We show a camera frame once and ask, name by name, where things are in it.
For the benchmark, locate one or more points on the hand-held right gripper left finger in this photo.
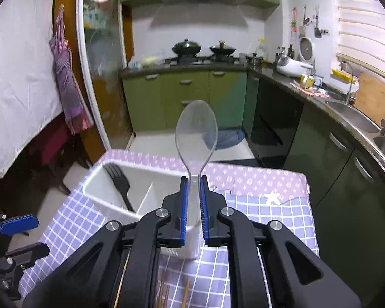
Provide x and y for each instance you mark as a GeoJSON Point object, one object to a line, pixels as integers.
{"type": "Point", "coordinates": [184, 213]}

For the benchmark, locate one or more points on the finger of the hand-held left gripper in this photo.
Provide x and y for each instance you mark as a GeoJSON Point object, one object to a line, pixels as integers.
{"type": "Point", "coordinates": [19, 224]}
{"type": "Point", "coordinates": [32, 252]}

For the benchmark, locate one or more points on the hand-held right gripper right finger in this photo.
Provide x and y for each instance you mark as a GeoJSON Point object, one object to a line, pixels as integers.
{"type": "Point", "coordinates": [204, 213]}

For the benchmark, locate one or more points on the white utensil holder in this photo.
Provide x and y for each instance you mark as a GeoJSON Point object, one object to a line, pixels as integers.
{"type": "Point", "coordinates": [147, 177]}

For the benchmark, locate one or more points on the wooden chopstick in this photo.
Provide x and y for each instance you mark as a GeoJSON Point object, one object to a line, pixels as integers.
{"type": "Point", "coordinates": [167, 297]}
{"type": "Point", "coordinates": [185, 295]}
{"type": "Point", "coordinates": [162, 287]}

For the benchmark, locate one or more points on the clear plastic spoon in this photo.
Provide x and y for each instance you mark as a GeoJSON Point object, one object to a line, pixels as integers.
{"type": "Point", "coordinates": [195, 128]}

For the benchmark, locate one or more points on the lilac flower-print cloth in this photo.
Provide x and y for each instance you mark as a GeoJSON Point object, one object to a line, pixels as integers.
{"type": "Point", "coordinates": [260, 179]}

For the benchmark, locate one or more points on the black plastic fork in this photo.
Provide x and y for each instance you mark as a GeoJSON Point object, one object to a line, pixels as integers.
{"type": "Point", "coordinates": [120, 183]}

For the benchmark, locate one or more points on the purple checked tablecloth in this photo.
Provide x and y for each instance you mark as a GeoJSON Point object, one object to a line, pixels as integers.
{"type": "Point", "coordinates": [276, 227]}

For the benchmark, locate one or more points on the blue floor mat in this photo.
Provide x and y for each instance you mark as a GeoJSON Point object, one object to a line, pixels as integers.
{"type": "Point", "coordinates": [231, 138]}

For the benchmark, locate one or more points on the dark red cloth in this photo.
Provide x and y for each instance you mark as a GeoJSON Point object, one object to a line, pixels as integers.
{"type": "Point", "coordinates": [48, 141]}

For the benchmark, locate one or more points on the green base cabinet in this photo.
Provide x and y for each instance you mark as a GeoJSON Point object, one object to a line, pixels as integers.
{"type": "Point", "coordinates": [166, 99]}

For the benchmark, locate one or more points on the dark green counter cabinet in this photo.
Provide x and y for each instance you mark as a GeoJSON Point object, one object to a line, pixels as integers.
{"type": "Point", "coordinates": [324, 166]}

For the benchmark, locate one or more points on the purple plaid apron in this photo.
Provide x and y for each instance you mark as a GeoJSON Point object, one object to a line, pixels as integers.
{"type": "Point", "coordinates": [67, 80]}

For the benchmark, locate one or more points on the black gas stove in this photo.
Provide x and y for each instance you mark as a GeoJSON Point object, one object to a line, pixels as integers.
{"type": "Point", "coordinates": [202, 61]}

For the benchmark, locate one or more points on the white hanging sheet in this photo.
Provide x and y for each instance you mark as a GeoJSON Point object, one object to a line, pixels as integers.
{"type": "Point", "coordinates": [19, 70]}

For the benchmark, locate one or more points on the pink striped dishcloth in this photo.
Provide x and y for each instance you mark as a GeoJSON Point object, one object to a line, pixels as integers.
{"type": "Point", "coordinates": [308, 91]}

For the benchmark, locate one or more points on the steel pot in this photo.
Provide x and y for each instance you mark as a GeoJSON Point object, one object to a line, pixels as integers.
{"type": "Point", "coordinates": [255, 60]}

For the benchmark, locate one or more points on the black pan with brown knob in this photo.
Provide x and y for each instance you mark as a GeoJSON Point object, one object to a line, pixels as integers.
{"type": "Point", "coordinates": [223, 50]}

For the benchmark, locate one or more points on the black wok with lid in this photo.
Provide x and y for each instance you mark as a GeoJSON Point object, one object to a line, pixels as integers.
{"type": "Point", "coordinates": [186, 48]}

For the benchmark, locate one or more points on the yellow container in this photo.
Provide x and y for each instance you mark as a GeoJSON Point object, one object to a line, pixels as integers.
{"type": "Point", "coordinates": [307, 81]}

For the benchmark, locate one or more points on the white rice cooker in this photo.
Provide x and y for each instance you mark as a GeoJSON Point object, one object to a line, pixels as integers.
{"type": "Point", "coordinates": [292, 67]}

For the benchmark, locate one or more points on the clear oil bottle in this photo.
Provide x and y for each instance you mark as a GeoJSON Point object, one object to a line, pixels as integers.
{"type": "Point", "coordinates": [262, 49]}

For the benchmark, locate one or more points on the glass sliding door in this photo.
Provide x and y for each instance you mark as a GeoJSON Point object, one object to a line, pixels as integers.
{"type": "Point", "coordinates": [106, 54]}

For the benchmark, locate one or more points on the steel sink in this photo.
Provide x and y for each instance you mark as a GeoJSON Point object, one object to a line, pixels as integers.
{"type": "Point", "coordinates": [356, 117]}

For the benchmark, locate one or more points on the dark sauce bottle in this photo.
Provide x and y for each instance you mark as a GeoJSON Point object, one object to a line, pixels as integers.
{"type": "Point", "coordinates": [291, 52]}

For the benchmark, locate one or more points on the white round appliance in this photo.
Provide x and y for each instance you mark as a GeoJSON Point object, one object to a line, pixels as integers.
{"type": "Point", "coordinates": [308, 51]}

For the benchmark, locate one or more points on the steel kitchen faucet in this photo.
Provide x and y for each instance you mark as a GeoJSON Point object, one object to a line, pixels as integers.
{"type": "Point", "coordinates": [349, 86]}

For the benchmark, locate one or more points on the yellow drain rack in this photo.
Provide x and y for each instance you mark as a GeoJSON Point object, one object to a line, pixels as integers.
{"type": "Point", "coordinates": [341, 75]}

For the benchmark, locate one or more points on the wooden cutting board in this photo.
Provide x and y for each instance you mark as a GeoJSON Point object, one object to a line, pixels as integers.
{"type": "Point", "coordinates": [375, 96]}

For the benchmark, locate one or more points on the black hanging spatula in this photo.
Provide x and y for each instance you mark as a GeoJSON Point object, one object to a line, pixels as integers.
{"type": "Point", "coordinates": [317, 29]}

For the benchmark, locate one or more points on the white window blinds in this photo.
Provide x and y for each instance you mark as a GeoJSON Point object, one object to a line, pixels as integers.
{"type": "Point", "coordinates": [362, 16]}

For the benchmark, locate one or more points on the brown wooden door frame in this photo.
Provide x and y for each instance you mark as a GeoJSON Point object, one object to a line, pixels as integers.
{"type": "Point", "coordinates": [71, 12]}

